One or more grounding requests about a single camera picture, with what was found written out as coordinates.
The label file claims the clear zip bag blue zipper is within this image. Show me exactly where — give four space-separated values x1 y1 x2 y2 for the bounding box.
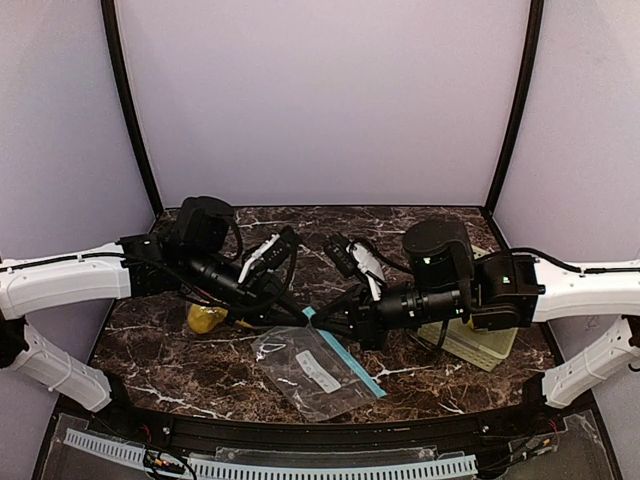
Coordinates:
185 302 256 335

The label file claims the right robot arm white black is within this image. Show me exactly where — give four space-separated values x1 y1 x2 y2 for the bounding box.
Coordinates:
311 220 639 409

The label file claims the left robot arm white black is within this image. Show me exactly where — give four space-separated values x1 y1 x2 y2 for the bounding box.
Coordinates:
1 196 308 413

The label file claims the pale green plastic basket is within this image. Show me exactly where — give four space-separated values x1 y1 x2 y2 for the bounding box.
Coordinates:
418 244 517 372

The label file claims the white slotted cable duct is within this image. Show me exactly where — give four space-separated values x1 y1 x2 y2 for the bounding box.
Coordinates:
64 428 479 479

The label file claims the black front table rail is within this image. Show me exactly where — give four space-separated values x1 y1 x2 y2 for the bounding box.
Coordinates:
84 399 551 456

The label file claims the left black frame post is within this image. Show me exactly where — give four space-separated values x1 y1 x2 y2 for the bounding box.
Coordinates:
100 0 164 218

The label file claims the black frame post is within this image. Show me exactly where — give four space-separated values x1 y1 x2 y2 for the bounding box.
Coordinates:
484 0 545 216
100 0 164 218

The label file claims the right black frame post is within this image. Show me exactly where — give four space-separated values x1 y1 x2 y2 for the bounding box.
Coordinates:
484 0 545 216

